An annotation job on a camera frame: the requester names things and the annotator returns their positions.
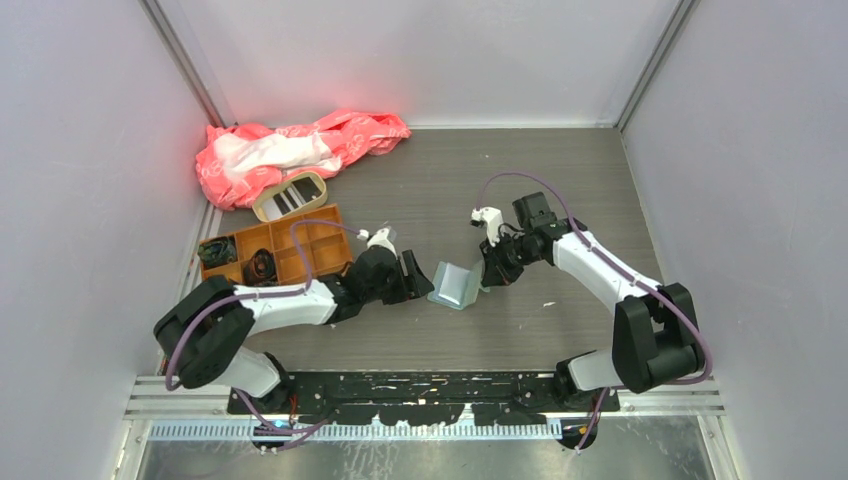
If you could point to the black roll in organizer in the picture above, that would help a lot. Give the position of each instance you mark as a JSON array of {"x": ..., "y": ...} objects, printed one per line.
[{"x": 260, "y": 270}]

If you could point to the pink and white plastic bag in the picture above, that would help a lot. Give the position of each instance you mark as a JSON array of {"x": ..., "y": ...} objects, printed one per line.
[{"x": 242, "y": 161}]

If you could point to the green leather card holder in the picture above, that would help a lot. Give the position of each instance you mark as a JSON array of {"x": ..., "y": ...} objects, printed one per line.
[{"x": 457, "y": 287}]

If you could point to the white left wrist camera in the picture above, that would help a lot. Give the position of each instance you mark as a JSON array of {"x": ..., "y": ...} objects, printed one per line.
[{"x": 379, "y": 243}]

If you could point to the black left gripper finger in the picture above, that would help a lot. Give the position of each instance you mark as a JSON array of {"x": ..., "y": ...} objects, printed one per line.
[
  {"x": 413, "y": 276},
  {"x": 403, "y": 293}
]

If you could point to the beige oval card tray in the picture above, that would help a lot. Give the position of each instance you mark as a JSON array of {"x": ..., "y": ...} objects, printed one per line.
[{"x": 300, "y": 194}]

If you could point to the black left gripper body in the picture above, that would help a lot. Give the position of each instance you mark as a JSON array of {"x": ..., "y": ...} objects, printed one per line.
[{"x": 394, "y": 286}]

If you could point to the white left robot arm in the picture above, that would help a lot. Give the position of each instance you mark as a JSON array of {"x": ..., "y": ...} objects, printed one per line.
[{"x": 203, "y": 336}]

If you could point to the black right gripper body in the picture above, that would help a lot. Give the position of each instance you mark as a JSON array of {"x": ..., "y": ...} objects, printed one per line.
[{"x": 516, "y": 251}]

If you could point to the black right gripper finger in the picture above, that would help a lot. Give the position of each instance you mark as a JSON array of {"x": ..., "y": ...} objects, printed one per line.
[
  {"x": 494, "y": 260},
  {"x": 494, "y": 276}
]

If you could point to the dark bundle in organizer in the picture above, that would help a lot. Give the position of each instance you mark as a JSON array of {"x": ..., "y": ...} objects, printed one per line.
[{"x": 217, "y": 252}]

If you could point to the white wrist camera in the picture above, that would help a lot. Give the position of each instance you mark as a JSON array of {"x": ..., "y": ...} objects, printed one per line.
[
  {"x": 490, "y": 219},
  {"x": 379, "y": 243}
]

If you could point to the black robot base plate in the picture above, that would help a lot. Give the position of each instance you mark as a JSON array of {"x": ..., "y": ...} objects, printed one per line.
[{"x": 416, "y": 398}]

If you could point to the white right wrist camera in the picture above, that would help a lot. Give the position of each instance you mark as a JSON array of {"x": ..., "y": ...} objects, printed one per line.
[{"x": 490, "y": 219}]

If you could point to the orange compartment organizer box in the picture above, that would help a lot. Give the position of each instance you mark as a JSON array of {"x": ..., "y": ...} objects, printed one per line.
[{"x": 313, "y": 241}]

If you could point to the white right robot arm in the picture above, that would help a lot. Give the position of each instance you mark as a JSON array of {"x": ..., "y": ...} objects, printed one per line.
[{"x": 655, "y": 337}]

